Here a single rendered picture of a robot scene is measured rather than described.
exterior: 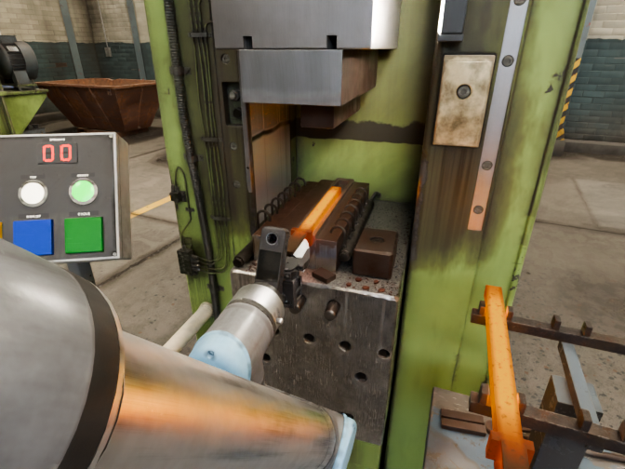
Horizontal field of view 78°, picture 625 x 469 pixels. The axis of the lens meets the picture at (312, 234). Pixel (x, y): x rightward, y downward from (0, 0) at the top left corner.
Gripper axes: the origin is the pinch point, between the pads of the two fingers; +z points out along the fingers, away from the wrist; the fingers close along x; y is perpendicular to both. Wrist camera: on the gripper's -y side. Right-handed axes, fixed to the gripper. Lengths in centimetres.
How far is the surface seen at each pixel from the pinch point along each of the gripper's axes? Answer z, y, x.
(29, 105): 296, 38, -442
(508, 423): -31.4, 3.9, 37.8
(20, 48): 313, -23, -447
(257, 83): 4.3, -30.4, -8.9
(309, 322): -3.8, 18.8, 3.2
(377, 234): 11.3, 2.5, 15.1
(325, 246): 2.9, 2.4, 5.2
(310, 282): -2.9, 8.5, 3.3
